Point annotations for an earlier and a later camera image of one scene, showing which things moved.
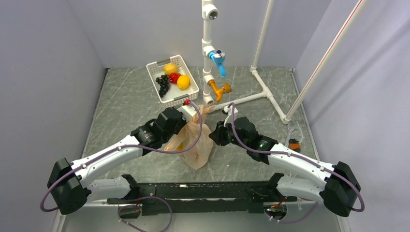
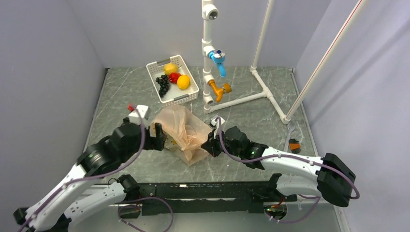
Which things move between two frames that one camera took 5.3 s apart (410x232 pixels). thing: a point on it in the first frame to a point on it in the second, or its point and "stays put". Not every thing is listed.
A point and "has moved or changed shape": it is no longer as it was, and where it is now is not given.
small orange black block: [294, 145] stays put
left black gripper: [183, 123] to [156, 142]
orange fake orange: [183, 81] stays put
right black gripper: [218, 135] to [210, 145]
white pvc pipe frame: [210, 12] stays put
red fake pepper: [173, 77] stays put
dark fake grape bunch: [163, 81] stays put
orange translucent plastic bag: [197, 157] has moved or changed shape
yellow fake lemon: [170, 68] stays put
